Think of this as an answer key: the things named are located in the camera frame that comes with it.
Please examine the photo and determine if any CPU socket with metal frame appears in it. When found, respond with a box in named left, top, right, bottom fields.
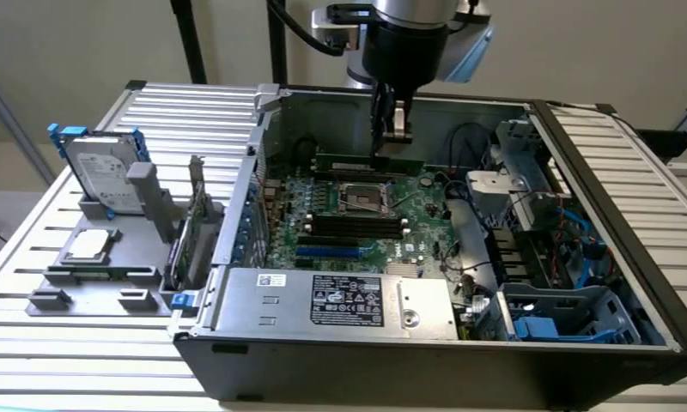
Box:
left=333, top=179, right=394, bottom=215

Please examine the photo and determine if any grey metal drive cage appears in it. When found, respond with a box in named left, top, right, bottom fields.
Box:
left=465, top=118, right=569, bottom=235

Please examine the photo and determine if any small silver chipset heatsink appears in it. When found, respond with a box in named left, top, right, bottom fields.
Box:
left=384, top=263, right=425, bottom=281

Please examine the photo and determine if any blue expansion slot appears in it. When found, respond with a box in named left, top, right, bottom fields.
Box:
left=294, top=245, right=362, bottom=259

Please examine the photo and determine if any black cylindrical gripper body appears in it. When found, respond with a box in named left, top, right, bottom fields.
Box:
left=360, top=21, right=448, bottom=94

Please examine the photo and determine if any grey parts rack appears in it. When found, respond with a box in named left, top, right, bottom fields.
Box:
left=26, top=161, right=225, bottom=318

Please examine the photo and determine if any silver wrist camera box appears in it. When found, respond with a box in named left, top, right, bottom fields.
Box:
left=310, top=3, right=374, bottom=49

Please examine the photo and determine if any green motherboard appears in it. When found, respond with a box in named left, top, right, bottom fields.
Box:
left=262, top=166, right=470, bottom=281

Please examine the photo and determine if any black vertical pole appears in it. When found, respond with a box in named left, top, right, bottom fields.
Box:
left=169, top=0, right=207, bottom=85
left=264, top=0, right=290, bottom=86

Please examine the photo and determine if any blue data wire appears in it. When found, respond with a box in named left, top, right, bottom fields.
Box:
left=559, top=204, right=609, bottom=297

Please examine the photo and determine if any black open PC case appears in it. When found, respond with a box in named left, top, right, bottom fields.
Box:
left=170, top=83, right=687, bottom=403

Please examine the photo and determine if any hard disk with blue rails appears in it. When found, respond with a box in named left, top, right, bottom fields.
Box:
left=46, top=123, right=150, bottom=221

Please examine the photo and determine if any black expansion slot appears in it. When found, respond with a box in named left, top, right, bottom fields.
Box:
left=294, top=234, right=362, bottom=249

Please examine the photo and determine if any silver power supply unit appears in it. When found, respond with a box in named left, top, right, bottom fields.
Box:
left=209, top=267, right=460, bottom=341

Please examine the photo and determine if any green RAM stick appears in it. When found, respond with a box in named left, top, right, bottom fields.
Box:
left=312, top=151, right=425, bottom=174

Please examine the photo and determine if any black RAM slot bank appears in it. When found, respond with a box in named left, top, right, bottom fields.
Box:
left=306, top=211, right=406, bottom=239

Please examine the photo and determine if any silver CPU chip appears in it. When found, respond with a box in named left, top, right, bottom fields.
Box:
left=69, top=230, right=114, bottom=259

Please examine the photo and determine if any blue plastic disk bay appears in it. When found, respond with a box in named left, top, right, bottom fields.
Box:
left=496, top=282, right=643, bottom=345

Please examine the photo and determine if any green graphics card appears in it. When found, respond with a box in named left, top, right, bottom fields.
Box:
left=163, top=154, right=209, bottom=294

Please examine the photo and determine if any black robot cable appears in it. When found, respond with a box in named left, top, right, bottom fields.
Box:
left=265, top=0, right=345, bottom=56

